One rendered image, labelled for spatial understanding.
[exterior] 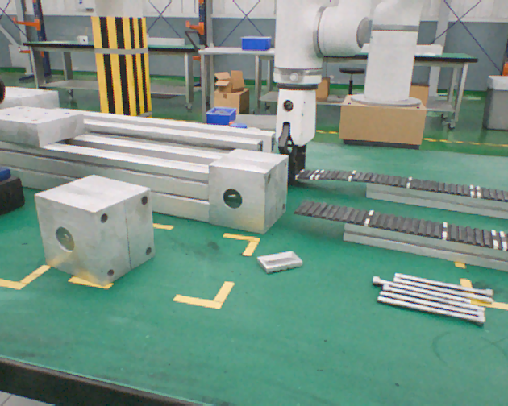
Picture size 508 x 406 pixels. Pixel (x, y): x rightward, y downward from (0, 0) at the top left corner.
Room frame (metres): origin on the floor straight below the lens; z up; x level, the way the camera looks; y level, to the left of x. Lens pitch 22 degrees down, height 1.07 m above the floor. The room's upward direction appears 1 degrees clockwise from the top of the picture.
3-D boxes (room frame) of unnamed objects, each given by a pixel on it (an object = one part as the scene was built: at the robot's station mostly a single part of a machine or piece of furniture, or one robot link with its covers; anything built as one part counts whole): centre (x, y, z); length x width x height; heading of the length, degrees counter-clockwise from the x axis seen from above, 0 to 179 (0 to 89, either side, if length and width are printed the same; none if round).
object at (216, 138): (1.00, 0.35, 0.82); 0.80 x 0.10 x 0.09; 68
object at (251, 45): (4.01, 0.04, 0.50); 1.03 x 0.55 x 1.01; 87
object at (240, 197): (0.67, 0.00, 0.83); 0.12 x 0.09 x 0.10; 158
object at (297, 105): (0.83, -0.08, 0.92); 0.10 x 0.07 x 0.11; 158
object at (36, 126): (0.82, 0.42, 0.87); 0.16 x 0.11 x 0.07; 68
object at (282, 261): (0.50, -0.04, 0.78); 0.05 x 0.03 x 0.01; 112
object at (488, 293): (0.46, -0.22, 0.78); 0.11 x 0.01 x 0.01; 67
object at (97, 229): (0.52, 0.19, 0.83); 0.11 x 0.10 x 0.10; 151
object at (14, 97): (1.10, 0.58, 0.87); 0.16 x 0.11 x 0.07; 68
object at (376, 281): (0.44, -0.19, 0.78); 0.11 x 0.01 x 0.01; 68
